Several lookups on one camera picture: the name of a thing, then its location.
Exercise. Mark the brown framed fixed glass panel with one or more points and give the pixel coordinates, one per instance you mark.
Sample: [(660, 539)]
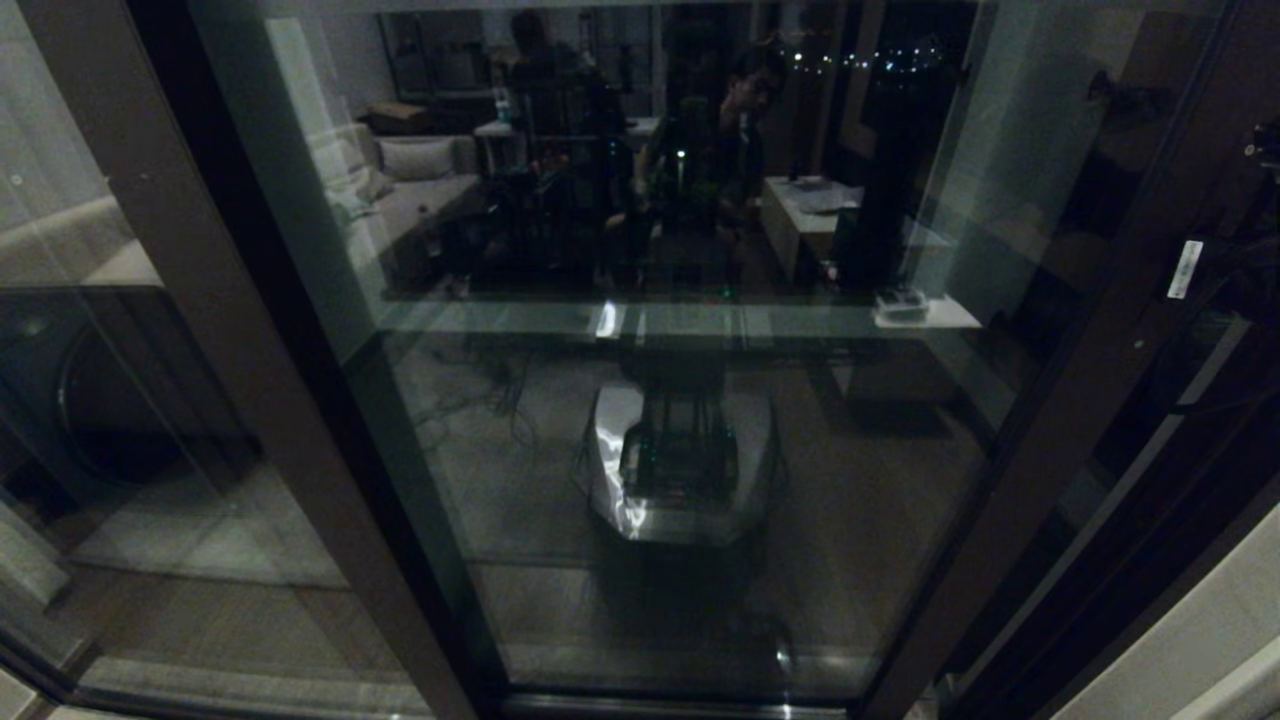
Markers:
[(200, 300)]

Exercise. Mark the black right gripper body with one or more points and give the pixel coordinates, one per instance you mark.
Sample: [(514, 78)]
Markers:
[(1245, 275)]

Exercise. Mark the brown framed sliding glass door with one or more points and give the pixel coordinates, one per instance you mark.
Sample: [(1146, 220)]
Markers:
[(1050, 450)]

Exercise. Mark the dark brown door jamb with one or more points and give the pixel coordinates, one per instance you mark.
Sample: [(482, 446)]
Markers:
[(1150, 620)]

